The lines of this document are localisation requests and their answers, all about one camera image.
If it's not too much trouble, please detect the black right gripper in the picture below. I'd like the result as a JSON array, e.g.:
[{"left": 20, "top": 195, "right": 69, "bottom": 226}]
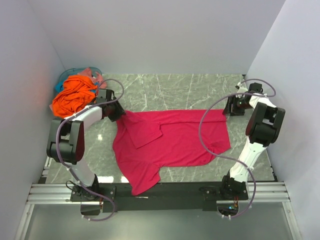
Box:
[{"left": 221, "top": 94, "right": 253, "bottom": 116}]

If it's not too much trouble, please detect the red t shirt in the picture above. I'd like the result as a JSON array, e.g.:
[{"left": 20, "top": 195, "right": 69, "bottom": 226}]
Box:
[{"left": 113, "top": 109, "right": 231, "bottom": 196}]

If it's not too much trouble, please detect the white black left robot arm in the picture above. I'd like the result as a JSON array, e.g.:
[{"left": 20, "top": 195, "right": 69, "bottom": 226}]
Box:
[{"left": 46, "top": 88, "right": 126, "bottom": 201}]

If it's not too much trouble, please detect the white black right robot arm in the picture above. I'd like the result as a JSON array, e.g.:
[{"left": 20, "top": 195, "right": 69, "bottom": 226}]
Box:
[{"left": 219, "top": 82, "right": 286, "bottom": 200}]

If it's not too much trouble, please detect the pink t shirt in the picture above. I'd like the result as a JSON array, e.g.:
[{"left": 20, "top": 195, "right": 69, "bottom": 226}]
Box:
[{"left": 77, "top": 67, "right": 108, "bottom": 89}]

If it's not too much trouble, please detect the orange t shirt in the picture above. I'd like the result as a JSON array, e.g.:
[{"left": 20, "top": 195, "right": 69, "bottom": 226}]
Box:
[{"left": 51, "top": 75, "right": 99, "bottom": 118}]

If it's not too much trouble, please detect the blue garment in basket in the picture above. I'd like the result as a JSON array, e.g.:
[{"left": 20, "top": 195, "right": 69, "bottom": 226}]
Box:
[{"left": 54, "top": 81, "right": 64, "bottom": 93}]

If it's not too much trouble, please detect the teal plastic laundry basket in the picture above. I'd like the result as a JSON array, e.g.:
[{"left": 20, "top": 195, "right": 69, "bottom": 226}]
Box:
[{"left": 54, "top": 66, "right": 104, "bottom": 121}]

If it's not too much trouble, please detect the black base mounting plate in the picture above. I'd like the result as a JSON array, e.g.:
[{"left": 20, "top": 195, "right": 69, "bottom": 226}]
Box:
[{"left": 69, "top": 181, "right": 250, "bottom": 216}]

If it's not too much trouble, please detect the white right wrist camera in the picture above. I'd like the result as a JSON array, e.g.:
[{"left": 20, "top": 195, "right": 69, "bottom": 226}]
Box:
[{"left": 235, "top": 82, "right": 248, "bottom": 98}]

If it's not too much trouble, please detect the aluminium frame rail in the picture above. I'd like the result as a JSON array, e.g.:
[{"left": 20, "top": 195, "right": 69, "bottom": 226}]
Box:
[{"left": 26, "top": 182, "right": 291, "bottom": 205}]

